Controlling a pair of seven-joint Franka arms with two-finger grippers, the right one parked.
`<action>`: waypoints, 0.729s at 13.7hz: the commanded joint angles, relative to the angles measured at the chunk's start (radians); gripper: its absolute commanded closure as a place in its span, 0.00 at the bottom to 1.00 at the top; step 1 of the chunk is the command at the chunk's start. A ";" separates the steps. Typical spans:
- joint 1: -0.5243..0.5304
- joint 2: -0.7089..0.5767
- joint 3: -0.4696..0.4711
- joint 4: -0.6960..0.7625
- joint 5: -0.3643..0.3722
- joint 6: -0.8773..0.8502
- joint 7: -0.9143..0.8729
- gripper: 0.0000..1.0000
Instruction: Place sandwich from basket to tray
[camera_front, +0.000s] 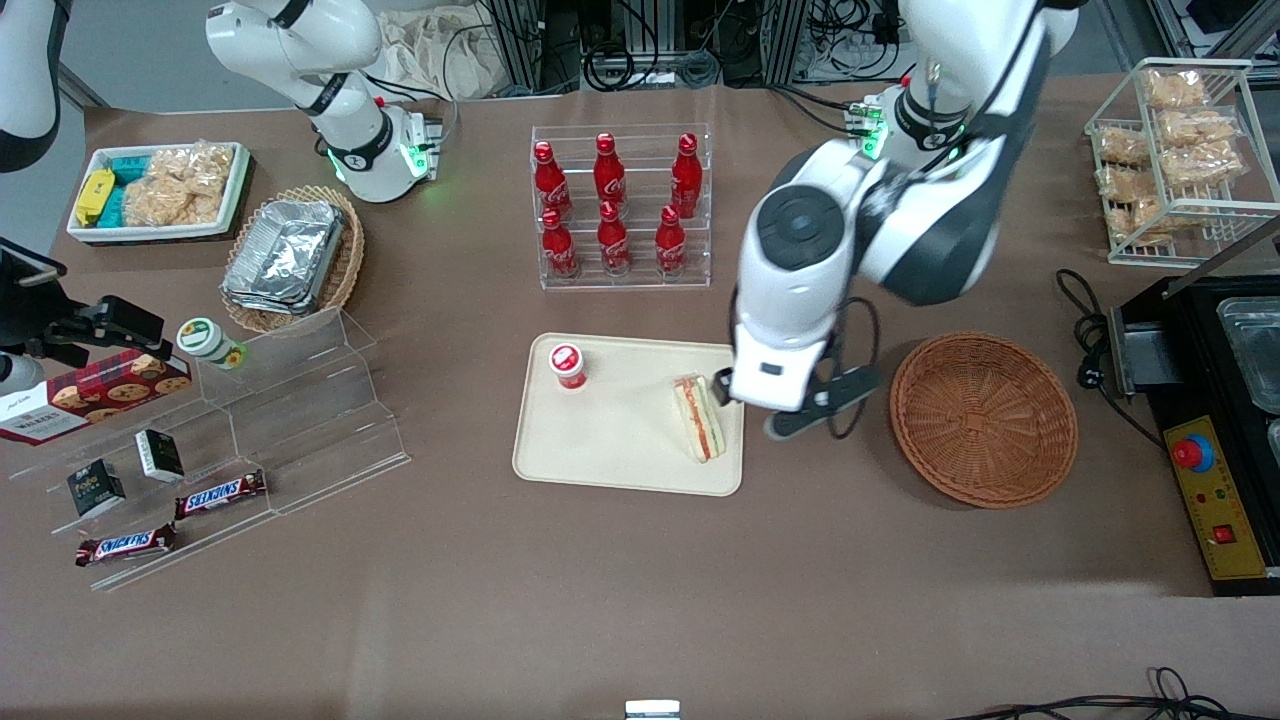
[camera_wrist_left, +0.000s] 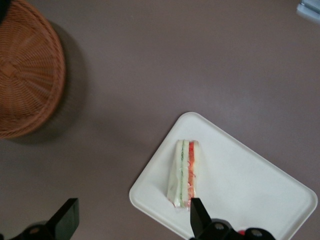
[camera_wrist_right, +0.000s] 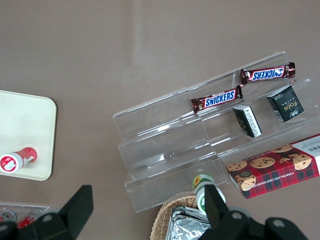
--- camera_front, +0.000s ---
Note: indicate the triangular sandwich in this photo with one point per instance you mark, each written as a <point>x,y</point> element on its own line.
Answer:
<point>700,420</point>

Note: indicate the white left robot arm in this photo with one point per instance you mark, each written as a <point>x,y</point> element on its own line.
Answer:
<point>940,200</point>

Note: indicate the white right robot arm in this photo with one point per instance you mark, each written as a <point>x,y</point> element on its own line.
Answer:
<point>300,40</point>

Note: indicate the beige plastic tray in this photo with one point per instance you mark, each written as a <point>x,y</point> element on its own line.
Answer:
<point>620,440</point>

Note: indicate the round brown wicker basket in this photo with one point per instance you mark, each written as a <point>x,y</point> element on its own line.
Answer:
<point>985,420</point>

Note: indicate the oval light wicker basket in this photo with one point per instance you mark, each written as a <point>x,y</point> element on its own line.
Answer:
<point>350,255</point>

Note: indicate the red tartan cookie box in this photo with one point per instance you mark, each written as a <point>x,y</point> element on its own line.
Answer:
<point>95,395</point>

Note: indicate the small black carton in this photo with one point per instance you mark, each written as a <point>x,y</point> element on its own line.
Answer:
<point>160,455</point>
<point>95,488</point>

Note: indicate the red cola bottle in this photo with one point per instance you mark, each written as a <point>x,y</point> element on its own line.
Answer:
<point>551,185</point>
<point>686,180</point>
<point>614,243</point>
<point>609,175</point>
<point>559,248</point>
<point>670,245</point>

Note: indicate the clear acrylic bottle rack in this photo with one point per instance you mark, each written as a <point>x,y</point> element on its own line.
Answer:
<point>625,265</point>

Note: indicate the red lidded cup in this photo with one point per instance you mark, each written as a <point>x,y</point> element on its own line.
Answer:
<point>567,364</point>

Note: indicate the green lidded yogurt cup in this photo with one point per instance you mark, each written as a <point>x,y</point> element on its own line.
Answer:
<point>208,341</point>

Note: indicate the yellow snack packet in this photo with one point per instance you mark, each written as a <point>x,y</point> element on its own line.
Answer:
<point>94,195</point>

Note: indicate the teal snack packet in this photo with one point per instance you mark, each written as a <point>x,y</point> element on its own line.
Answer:
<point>118,200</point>

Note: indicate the white rectangular snack bin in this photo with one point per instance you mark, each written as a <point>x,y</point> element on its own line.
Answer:
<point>160,232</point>

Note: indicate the brown Snickers bar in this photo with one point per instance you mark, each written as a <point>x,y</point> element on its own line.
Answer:
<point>125,545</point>
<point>220,494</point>

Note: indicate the clear bag rice crackers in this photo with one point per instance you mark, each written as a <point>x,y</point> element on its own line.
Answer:
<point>180,185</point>

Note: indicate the stack of foil trays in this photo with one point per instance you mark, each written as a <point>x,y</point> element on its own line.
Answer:
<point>285,255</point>

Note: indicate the clear acrylic step shelf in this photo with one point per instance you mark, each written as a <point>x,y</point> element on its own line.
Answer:
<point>310,430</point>

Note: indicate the small white silver device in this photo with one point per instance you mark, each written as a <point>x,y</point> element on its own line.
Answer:
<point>652,710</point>

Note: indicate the bagged fried snack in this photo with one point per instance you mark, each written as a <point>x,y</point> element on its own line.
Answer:
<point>1205,168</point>
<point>1175,90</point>
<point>1130,190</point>
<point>1195,128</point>
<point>1127,147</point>

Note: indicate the black countertop machine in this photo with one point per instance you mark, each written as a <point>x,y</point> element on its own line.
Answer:
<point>1185,400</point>

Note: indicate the red emergency stop button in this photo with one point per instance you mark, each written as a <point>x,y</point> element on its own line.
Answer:
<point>1192,453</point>

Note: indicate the beige crumpled cloth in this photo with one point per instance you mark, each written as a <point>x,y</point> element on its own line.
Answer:
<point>440,55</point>

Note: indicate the steel pan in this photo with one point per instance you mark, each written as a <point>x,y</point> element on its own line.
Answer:
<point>1255,350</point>

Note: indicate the dark left wrist camera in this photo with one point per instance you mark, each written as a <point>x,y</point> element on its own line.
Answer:
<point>825,400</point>

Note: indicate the dark wrist camera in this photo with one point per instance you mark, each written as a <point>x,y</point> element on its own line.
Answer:
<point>825,400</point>
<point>110,322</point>

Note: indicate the dark right wrist camera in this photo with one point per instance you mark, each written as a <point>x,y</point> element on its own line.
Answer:
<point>110,322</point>

